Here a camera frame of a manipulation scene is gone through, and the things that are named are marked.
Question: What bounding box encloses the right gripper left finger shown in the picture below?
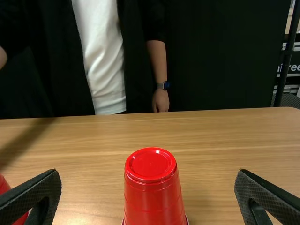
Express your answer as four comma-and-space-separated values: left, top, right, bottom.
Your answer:
0, 168, 62, 225

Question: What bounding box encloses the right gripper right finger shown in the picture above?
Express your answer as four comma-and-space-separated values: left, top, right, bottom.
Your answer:
234, 169, 300, 225

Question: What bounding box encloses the red cup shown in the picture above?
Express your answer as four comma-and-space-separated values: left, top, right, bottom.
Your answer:
0, 173, 30, 225
121, 147, 189, 225

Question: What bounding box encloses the grey mesh chair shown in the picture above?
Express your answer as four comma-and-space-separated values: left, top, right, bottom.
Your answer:
271, 93, 300, 109

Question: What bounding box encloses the person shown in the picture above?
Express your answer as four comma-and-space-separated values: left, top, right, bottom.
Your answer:
0, 0, 171, 118

